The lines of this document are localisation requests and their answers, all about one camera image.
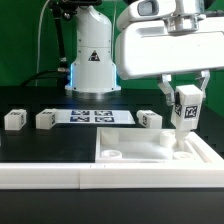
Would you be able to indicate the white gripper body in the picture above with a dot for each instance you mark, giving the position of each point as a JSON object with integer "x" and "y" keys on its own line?
{"x": 146, "y": 49}

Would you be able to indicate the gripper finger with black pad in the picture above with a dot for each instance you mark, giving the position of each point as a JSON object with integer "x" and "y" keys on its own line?
{"x": 164, "y": 84}
{"x": 203, "y": 78}

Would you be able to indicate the white square tabletop part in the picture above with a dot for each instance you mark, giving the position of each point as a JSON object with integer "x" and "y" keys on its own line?
{"x": 139, "y": 145}

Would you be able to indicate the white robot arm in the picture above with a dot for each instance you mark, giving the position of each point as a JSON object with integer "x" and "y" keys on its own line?
{"x": 96, "y": 51}

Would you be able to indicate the white L-shaped obstacle fence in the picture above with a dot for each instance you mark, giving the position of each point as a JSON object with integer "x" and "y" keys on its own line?
{"x": 209, "y": 174}

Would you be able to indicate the white sheet with fiducial tags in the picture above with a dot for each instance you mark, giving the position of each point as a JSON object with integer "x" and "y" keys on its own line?
{"x": 94, "y": 116}

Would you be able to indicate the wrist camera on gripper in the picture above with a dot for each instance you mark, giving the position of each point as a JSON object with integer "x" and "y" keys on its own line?
{"x": 178, "y": 15}

